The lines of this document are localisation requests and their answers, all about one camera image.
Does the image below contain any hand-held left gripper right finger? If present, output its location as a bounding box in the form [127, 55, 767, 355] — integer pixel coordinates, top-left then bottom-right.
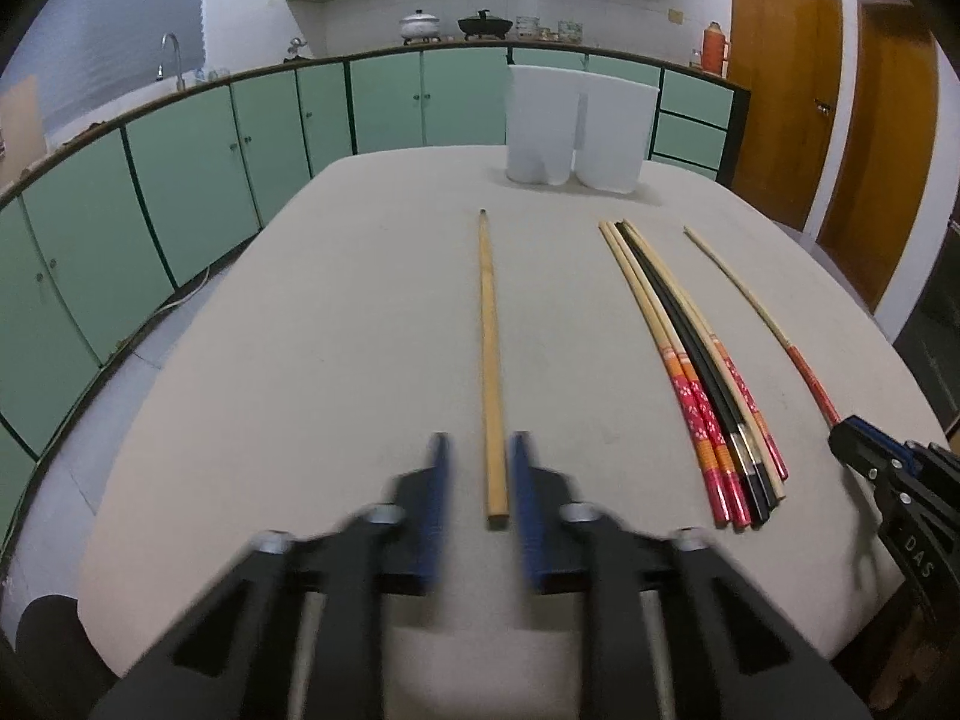
[514, 433, 871, 720]

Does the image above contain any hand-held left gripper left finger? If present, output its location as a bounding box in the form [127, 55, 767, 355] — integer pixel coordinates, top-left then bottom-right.
[90, 435, 451, 720]

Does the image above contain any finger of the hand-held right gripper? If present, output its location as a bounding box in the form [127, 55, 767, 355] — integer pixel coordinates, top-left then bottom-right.
[847, 416, 931, 466]
[829, 424, 912, 511]

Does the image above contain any plain wooden chopstick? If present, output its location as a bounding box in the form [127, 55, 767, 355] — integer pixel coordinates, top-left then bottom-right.
[477, 208, 511, 530]

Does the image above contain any white two-compartment utensil holder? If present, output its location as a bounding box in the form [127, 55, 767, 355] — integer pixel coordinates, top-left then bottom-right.
[506, 64, 659, 194]

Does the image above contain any dark furniture piece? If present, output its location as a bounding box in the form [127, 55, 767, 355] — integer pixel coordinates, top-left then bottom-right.
[892, 221, 960, 428]

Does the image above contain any brown wooden door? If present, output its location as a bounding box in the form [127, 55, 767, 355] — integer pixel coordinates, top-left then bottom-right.
[814, 0, 942, 312]
[720, 0, 845, 230]

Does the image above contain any dark round stool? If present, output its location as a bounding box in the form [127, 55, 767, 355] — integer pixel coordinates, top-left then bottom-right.
[15, 594, 121, 720]

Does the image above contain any green base cabinet run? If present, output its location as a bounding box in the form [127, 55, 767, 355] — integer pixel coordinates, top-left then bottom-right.
[0, 43, 751, 586]

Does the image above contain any orange thermos flask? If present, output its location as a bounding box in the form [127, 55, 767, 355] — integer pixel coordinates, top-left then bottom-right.
[701, 21, 730, 76]

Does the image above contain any pale lidded pot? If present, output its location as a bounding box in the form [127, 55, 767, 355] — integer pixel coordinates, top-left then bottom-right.
[397, 9, 443, 44]

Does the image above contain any black lidded pot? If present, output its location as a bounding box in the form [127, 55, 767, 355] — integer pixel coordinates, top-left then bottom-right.
[457, 10, 515, 41]

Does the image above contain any chrome sink faucet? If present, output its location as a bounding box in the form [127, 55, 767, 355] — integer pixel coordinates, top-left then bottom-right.
[156, 32, 186, 91]

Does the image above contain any wooden cutting board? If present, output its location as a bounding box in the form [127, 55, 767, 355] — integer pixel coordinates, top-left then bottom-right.
[0, 75, 42, 162]

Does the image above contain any window blind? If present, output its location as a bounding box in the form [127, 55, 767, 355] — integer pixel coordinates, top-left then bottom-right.
[15, 0, 207, 136]

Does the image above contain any white floor cable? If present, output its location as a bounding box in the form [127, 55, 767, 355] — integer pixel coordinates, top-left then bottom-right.
[97, 266, 211, 361]

